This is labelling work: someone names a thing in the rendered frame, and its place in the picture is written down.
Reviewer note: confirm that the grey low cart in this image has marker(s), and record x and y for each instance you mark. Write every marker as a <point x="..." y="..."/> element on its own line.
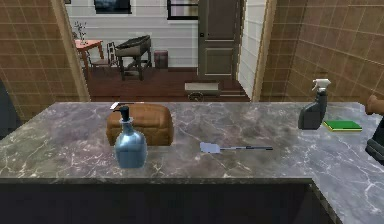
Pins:
<point x="202" y="89"/>

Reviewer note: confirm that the brown bread loaf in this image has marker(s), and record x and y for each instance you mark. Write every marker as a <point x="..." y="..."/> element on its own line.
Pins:
<point x="154" y="124"/>

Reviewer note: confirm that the dark red bin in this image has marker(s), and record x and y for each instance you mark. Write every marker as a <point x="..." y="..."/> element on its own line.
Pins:
<point x="161" y="59"/>

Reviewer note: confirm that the blue soap dispenser bottle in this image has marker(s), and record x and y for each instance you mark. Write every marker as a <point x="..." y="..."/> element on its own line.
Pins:
<point x="130" y="146"/>

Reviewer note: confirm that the dark grey room door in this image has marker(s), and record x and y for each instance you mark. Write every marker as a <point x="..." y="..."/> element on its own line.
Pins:
<point x="218" y="43"/>

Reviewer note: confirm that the dark grey desk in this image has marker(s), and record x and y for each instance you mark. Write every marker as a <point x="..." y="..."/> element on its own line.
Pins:
<point x="133" y="50"/>

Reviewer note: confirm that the dark wooden chair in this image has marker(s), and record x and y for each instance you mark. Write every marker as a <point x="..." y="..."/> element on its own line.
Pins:
<point x="104" y="60"/>

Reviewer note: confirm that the dark grey spray bottle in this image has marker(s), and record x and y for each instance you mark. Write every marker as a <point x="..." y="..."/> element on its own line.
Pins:
<point x="312" y="115"/>

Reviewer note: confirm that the red wooden table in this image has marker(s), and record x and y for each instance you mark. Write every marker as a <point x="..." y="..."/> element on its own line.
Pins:
<point x="88" y="46"/>

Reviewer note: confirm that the dark window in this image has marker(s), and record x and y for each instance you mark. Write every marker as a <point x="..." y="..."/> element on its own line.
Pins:
<point x="112" y="6"/>

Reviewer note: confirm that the thin house plant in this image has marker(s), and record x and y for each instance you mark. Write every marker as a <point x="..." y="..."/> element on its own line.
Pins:
<point x="81" y="33"/>

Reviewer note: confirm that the green and yellow sponge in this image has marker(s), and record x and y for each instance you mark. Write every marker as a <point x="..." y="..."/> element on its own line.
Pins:
<point x="342" y="125"/>

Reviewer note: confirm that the brown round object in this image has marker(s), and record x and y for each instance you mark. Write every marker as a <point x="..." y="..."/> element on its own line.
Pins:
<point x="374" y="105"/>

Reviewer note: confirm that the dark grey rounded object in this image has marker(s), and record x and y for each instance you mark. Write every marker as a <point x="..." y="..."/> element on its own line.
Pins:
<point x="6" y="110"/>

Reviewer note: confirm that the black appliance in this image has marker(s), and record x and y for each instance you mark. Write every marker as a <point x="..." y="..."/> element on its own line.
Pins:
<point x="377" y="143"/>

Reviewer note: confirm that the pale window with black frame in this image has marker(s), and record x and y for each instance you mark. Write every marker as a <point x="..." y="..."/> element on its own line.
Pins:
<point x="182" y="8"/>

